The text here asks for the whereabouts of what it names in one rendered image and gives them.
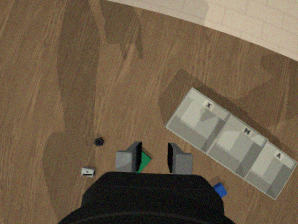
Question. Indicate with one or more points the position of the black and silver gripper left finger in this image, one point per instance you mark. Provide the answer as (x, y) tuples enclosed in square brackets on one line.
[(129, 160)]

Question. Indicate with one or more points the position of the green block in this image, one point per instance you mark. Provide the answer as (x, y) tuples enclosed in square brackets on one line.
[(145, 160)]

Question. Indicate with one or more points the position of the black hex nut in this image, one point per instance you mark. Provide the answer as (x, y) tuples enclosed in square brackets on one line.
[(98, 142)]

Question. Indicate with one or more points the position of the blue and white eraser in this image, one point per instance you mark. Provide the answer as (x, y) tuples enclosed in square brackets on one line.
[(220, 189)]

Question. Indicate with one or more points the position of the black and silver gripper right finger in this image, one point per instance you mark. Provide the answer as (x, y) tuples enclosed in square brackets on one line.
[(178, 161)]

